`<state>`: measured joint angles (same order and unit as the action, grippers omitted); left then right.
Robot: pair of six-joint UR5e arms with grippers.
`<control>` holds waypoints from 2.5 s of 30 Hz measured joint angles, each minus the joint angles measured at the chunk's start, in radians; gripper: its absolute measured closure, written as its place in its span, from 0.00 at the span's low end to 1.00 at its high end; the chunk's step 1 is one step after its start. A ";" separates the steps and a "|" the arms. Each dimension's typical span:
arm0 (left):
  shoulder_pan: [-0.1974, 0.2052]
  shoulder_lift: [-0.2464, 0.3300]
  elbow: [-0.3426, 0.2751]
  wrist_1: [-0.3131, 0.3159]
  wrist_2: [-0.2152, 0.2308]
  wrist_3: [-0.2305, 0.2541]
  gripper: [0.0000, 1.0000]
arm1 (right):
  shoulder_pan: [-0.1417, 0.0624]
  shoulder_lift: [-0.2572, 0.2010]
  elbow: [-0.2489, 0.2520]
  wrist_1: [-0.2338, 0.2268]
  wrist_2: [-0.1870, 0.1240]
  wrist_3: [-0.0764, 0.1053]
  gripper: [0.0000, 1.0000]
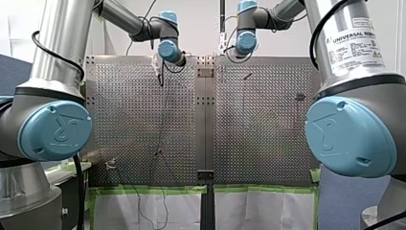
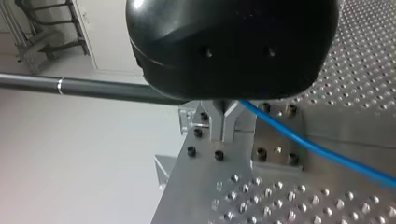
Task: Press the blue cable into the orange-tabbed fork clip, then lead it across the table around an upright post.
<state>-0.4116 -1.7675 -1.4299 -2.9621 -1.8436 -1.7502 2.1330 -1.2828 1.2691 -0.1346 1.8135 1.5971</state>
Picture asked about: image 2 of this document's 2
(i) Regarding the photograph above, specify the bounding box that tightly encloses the blue cable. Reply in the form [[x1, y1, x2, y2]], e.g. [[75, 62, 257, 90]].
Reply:
[[238, 98, 396, 189]]

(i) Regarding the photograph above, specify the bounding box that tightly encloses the dark metal rack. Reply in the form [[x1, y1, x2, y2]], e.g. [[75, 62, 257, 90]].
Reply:
[[13, 0, 92, 62]]

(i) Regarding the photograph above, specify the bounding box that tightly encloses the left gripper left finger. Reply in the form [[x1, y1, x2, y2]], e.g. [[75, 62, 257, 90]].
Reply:
[[200, 99, 224, 144]]

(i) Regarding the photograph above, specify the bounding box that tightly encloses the dark grey bar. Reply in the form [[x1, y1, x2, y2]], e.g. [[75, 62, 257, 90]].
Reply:
[[0, 72, 190, 106]]

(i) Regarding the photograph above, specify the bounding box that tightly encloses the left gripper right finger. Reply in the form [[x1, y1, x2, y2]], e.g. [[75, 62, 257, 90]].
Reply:
[[222, 99, 242, 144]]

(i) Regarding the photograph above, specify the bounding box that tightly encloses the connector holder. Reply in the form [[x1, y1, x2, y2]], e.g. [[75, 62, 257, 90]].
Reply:
[[177, 102, 201, 135]]

